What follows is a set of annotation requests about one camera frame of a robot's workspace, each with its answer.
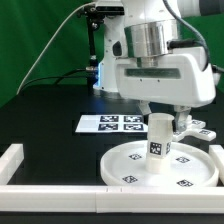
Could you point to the white U-shaped frame fence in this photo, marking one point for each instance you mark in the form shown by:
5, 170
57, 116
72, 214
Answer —
100, 199

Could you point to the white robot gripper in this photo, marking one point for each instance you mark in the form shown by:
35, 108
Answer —
179, 79

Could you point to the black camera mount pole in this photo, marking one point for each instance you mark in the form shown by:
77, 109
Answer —
92, 40

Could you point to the white marker sheet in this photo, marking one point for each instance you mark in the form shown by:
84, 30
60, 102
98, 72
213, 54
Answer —
111, 124

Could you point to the white cross-shaped table base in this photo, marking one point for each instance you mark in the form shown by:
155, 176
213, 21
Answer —
194, 128

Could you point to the white round table top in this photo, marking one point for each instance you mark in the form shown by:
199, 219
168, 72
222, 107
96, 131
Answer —
184, 166

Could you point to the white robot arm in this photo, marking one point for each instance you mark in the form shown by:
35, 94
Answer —
146, 60

